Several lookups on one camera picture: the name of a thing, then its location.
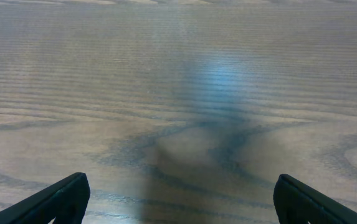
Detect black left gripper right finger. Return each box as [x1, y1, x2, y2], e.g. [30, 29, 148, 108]
[273, 174, 357, 224]

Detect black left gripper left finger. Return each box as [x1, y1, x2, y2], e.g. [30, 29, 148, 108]
[0, 172, 90, 224]

